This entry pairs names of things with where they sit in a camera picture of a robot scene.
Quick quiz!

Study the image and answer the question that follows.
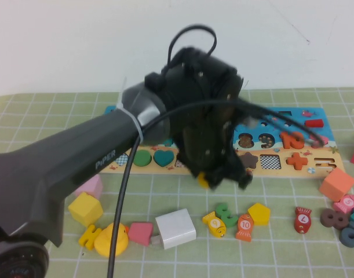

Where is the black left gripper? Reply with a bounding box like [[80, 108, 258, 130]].
[[172, 104, 254, 191]]

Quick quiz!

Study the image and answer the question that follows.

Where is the yellow number six piece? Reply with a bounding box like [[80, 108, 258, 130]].
[[197, 171, 211, 189]]

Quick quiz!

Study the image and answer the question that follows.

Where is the brown star piece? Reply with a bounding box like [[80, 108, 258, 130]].
[[239, 152, 259, 169]]

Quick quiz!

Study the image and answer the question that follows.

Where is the green number three piece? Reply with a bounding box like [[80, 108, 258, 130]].
[[215, 203, 239, 228]]

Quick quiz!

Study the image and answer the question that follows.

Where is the yellow pentagon piece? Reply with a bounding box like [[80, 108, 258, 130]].
[[247, 202, 271, 226]]

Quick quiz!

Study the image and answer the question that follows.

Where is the colourful wooden puzzle board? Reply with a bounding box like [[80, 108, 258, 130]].
[[103, 105, 345, 178]]

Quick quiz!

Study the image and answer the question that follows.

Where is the orange number ten piece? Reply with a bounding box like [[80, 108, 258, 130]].
[[279, 131, 305, 150]]

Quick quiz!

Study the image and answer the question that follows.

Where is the orange plus sign piece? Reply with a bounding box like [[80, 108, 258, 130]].
[[286, 152, 309, 171]]

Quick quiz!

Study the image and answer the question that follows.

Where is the teal heart piece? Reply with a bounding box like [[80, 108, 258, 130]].
[[153, 150, 175, 168]]

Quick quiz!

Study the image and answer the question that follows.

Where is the green circle piece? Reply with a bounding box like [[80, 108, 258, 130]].
[[133, 149, 152, 168]]

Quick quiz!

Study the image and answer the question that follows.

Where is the brown number eight piece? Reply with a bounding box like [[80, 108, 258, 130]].
[[320, 208, 350, 230]]

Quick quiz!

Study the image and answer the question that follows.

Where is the pink greater-than sign piece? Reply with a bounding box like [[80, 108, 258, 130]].
[[309, 133, 329, 149]]

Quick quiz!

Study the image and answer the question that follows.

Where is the pink trapezoid piece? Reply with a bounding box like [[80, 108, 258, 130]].
[[127, 222, 154, 247]]

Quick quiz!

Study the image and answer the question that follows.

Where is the blue-grey number nine piece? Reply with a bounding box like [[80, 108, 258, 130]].
[[338, 221, 354, 248]]

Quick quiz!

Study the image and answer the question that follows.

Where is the yellow equals sign piece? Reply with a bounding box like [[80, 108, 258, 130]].
[[79, 224, 103, 250]]

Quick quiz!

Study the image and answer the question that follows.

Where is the yellow fish number nine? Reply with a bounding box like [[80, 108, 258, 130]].
[[202, 211, 227, 238]]

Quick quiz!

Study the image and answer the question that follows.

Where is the orange fish number ten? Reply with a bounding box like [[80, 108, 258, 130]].
[[235, 213, 254, 241]]

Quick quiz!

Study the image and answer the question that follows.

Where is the white USB charger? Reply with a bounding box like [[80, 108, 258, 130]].
[[151, 208, 197, 250]]

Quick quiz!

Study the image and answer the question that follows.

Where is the green checked tablecloth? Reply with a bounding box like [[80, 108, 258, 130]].
[[0, 86, 354, 278]]

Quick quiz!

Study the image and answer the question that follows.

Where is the red fish number seven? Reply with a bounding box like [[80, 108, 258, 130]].
[[294, 206, 312, 234]]

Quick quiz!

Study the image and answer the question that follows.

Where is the orange cube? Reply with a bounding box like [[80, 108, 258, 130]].
[[319, 167, 354, 202]]

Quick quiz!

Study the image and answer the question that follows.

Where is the pink fish number five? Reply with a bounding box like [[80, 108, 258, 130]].
[[332, 193, 354, 214]]

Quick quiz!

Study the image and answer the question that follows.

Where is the white zip tie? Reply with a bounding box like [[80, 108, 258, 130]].
[[115, 76, 145, 142]]

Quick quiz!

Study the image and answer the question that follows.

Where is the light pink cube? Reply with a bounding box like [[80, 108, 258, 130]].
[[75, 175, 104, 200]]

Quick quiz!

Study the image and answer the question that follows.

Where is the yellow rubber duck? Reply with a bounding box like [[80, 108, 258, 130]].
[[94, 222, 129, 258]]

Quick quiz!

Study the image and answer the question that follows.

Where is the yellow cube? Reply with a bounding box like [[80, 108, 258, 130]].
[[68, 192, 104, 228]]

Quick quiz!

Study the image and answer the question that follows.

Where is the short black looped cable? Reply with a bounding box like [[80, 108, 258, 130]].
[[167, 25, 217, 67]]

